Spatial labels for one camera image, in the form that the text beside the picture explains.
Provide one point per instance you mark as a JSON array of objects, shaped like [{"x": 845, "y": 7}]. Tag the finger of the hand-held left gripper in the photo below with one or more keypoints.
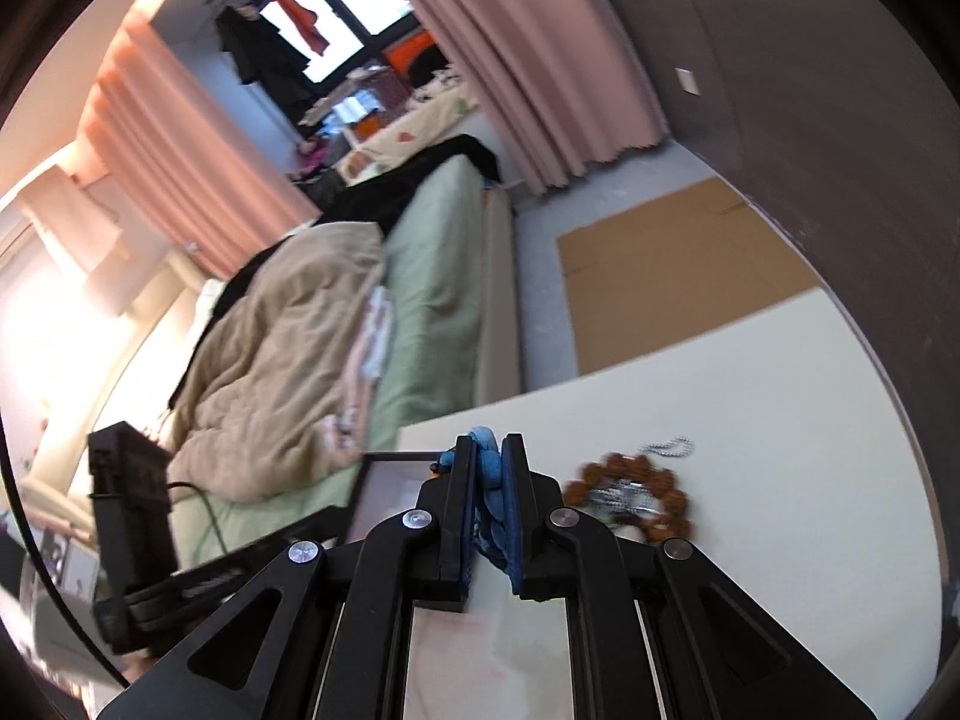
[{"x": 225, "y": 574}]

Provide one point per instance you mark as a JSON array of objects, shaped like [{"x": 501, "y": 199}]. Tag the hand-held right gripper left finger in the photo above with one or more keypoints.
[{"x": 465, "y": 517}]

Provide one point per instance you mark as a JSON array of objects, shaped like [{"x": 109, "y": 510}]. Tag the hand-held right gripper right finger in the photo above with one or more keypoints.
[{"x": 514, "y": 521}]

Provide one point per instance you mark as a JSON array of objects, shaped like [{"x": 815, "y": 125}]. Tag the black jewelry box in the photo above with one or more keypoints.
[{"x": 390, "y": 495}]

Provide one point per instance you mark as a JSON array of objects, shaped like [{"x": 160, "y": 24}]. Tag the pink and white cloth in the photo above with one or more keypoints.
[{"x": 371, "y": 360}]

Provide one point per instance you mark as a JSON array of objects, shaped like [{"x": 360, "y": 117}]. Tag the beige blanket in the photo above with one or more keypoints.
[{"x": 277, "y": 360}]

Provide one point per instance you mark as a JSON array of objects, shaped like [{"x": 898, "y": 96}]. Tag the bed with green sheet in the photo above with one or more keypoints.
[{"x": 435, "y": 277}]

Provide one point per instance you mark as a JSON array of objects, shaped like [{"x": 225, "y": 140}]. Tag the white hanging towel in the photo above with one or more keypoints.
[{"x": 71, "y": 217}]

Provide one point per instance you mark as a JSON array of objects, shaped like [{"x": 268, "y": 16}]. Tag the flat cardboard sheet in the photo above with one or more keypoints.
[{"x": 675, "y": 277}]

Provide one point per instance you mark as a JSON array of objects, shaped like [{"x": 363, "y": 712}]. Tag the black cloth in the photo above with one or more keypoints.
[{"x": 390, "y": 187}]

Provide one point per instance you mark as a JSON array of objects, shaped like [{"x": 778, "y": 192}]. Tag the pink curtain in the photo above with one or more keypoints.
[
  {"x": 210, "y": 157},
  {"x": 540, "y": 75}
]

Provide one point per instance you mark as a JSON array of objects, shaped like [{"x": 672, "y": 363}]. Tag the pink plush toy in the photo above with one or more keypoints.
[{"x": 313, "y": 156}]

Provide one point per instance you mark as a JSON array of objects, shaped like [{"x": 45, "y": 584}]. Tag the floral quilt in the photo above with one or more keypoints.
[{"x": 412, "y": 127}]

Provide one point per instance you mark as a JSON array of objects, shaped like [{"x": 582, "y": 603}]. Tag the black hanging garment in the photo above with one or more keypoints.
[{"x": 262, "y": 60}]

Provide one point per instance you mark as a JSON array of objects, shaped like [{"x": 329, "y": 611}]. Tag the orange cushion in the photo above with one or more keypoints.
[{"x": 409, "y": 52}]

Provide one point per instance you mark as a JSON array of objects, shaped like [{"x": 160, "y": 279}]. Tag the orange hanging garment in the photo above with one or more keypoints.
[{"x": 296, "y": 11}]

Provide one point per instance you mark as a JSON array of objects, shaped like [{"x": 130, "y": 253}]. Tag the white wall switch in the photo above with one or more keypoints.
[{"x": 686, "y": 80}]

